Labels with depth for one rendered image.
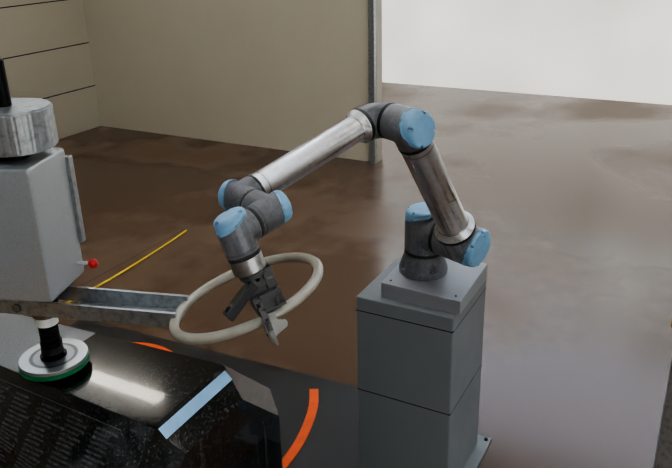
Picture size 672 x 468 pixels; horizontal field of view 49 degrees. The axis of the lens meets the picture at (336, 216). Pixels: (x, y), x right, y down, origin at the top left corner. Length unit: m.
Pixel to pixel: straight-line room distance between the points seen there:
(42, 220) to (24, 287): 0.22
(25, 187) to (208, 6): 5.90
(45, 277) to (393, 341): 1.31
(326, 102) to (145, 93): 2.37
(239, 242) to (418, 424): 1.41
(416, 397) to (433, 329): 0.33
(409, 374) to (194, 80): 5.81
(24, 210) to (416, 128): 1.16
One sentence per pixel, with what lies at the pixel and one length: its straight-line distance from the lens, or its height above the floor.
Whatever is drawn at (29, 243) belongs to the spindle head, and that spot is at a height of 1.36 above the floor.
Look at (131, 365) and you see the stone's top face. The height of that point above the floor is 0.87.
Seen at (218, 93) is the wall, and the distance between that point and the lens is 8.07.
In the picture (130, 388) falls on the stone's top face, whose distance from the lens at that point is 2.42.
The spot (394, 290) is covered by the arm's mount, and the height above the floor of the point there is 0.89.
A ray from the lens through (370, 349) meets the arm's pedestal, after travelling 2.94.
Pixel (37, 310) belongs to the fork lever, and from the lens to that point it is 2.44.
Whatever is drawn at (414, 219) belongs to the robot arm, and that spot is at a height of 1.16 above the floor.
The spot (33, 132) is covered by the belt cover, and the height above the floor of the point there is 1.68.
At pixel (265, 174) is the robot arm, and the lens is 2.09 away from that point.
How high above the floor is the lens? 2.19
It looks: 22 degrees down
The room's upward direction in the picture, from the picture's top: 2 degrees counter-clockwise
